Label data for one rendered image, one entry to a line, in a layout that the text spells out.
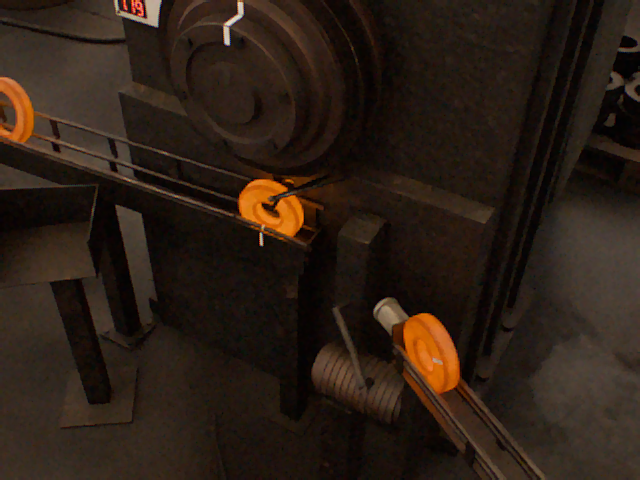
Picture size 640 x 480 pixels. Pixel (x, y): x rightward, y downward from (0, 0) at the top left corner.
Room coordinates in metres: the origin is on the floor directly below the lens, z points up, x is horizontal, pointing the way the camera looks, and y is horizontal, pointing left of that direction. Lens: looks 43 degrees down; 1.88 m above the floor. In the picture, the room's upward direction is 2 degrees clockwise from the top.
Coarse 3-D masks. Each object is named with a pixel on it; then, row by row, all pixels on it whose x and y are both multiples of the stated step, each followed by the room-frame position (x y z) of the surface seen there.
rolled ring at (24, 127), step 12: (0, 84) 1.77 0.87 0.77; (12, 84) 1.77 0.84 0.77; (12, 96) 1.74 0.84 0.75; (24, 96) 1.75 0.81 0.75; (24, 108) 1.72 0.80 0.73; (24, 120) 1.71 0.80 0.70; (0, 132) 1.74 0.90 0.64; (12, 132) 1.71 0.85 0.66; (24, 132) 1.70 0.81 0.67; (12, 144) 1.70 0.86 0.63
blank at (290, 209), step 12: (264, 180) 1.34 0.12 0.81; (252, 192) 1.32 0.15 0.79; (264, 192) 1.31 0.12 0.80; (276, 192) 1.30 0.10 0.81; (240, 204) 1.33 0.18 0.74; (252, 204) 1.32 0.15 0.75; (288, 204) 1.28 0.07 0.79; (300, 204) 1.30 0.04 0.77; (252, 216) 1.32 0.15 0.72; (264, 216) 1.33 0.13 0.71; (288, 216) 1.28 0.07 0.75; (300, 216) 1.29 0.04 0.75; (276, 228) 1.30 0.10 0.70; (288, 228) 1.28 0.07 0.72
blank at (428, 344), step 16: (416, 320) 0.97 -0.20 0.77; (432, 320) 0.96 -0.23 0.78; (416, 336) 0.96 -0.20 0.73; (432, 336) 0.92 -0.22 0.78; (448, 336) 0.92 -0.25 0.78; (416, 352) 0.96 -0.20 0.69; (432, 352) 0.91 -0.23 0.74; (448, 352) 0.89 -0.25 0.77; (432, 368) 0.92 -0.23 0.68; (448, 368) 0.87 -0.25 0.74; (432, 384) 0.89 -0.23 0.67; (448, 384) 0.86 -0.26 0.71
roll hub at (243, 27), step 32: (192, 32) 1.25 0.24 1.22; (256, 32) 1.21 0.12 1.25; (192, 64) 1.26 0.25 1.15; (224, 64) 1.22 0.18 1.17; (256, 64) 1.19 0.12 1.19; (288, 64) 1.18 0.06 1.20; (192, 96) 1.26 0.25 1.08; (224, 96) 1.21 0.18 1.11; (256, 96) 1.18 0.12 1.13; (224, 128) 1.23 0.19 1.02; (256, 128) 1.20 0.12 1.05; (288, 128) 1.15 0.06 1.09
